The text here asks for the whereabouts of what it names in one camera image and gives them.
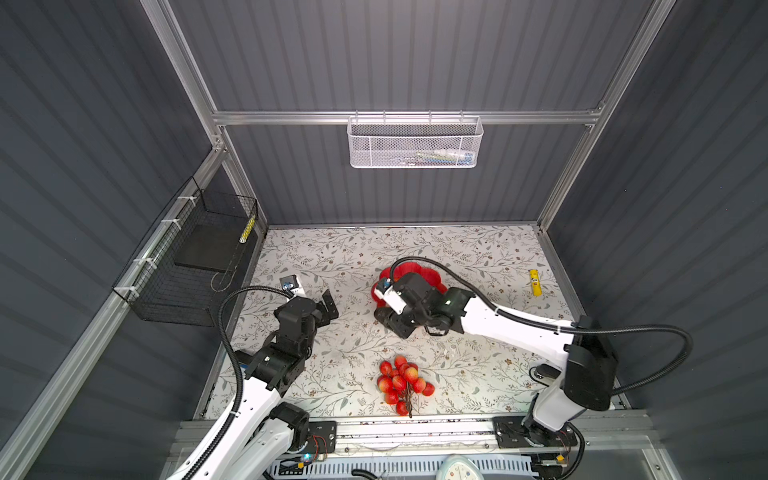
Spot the red fake grape bunch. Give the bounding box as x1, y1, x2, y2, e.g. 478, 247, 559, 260
376, 355, 436, 417

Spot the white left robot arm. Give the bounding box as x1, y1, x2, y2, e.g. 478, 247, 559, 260
170, 285, 339, 479

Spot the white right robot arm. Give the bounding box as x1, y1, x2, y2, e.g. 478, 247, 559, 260
373, 272, 617, 446

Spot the red flower-shaped fruit bowl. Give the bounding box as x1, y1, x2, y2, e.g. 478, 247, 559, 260
371, 261, 448, 310

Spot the floral patterned table mat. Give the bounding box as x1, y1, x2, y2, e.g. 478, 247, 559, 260
251, 225, 578, 417

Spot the small yellow object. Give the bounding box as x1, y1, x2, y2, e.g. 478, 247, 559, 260
529, 269, 543, 297

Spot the white round scale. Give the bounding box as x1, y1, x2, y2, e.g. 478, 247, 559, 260
435, 455, 484, 480

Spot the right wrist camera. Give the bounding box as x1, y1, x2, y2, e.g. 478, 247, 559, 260
374, 278, 408, 315

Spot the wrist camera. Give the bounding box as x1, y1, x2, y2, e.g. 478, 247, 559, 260
374, 278, 408, 315
279, 274, 306, 297

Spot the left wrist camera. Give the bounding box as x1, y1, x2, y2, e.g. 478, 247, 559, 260
279, 274, 306, 297

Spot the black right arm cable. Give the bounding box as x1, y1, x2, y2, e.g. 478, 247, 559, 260
388, 256, 695, 480

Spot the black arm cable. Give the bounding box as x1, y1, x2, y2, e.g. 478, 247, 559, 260
388, 256, 695, 480
179, 285, 295, 480

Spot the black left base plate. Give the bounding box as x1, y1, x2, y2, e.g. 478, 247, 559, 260
297, 420, 338, 455

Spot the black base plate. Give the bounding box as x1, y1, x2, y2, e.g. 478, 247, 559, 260
491, 415, 578, 450
297, 420, 338, 455

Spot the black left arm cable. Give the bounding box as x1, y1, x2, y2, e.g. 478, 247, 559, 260
179, 285, 295, 480

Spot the black wire basket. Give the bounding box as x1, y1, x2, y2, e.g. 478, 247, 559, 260
113, 178, 260, 327

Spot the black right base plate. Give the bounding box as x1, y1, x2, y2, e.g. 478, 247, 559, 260
491, 415, 578, 450

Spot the white wire mesh basket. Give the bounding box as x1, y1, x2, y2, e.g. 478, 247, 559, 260
346, 115, 484, 170

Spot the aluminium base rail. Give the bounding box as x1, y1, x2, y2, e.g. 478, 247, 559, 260
325, 409, 662, 460

